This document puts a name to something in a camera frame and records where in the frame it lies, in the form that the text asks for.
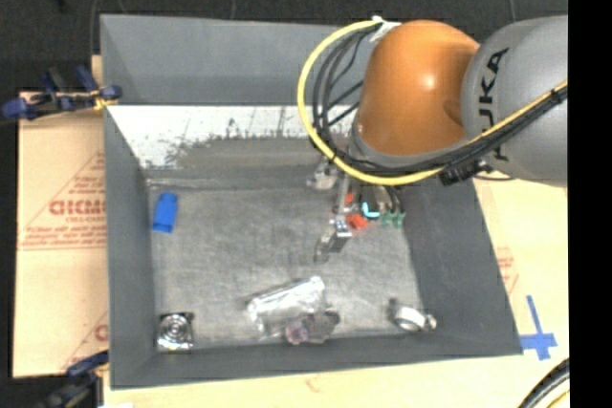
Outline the blue plastic block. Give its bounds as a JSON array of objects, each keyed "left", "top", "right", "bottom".
[{"left": 151, "top": 191, "right": 180, "bottom": 234}]

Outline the small red block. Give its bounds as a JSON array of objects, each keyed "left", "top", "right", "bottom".
[{"left": 343, "top": 190, "right": 368, "bottom": 231}]

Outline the silver foil packet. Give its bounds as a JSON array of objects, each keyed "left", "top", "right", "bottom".
[{"left": 245, "top": 275, "right": 329, "bottom": 336}]

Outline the brown cardboard board, red print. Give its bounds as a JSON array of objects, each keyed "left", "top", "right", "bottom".
[{"left": 11, "top": 90, "right": 521, "bottom": 379}]

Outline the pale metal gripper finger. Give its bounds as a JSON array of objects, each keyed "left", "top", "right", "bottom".
[
  {"left": 313, "top": 216, "right": 354, "bottom": 265},
  {"left": 305, "top": 160, "right": 339, "bottom": 191}
]

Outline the dark purple crumpled object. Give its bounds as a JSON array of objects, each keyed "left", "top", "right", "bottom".
[{"left": 283, "top": 309, "right": 341, "bottom": 346}]

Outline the silver metal ring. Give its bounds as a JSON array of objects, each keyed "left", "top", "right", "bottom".
[{"left": 387, "top": 298, "right": 438, "bottom": 333}]

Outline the grey metal bin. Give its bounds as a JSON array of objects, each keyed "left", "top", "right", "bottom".
[{"left": 98, "top": 13, "right": 523, "bottom": 388}]

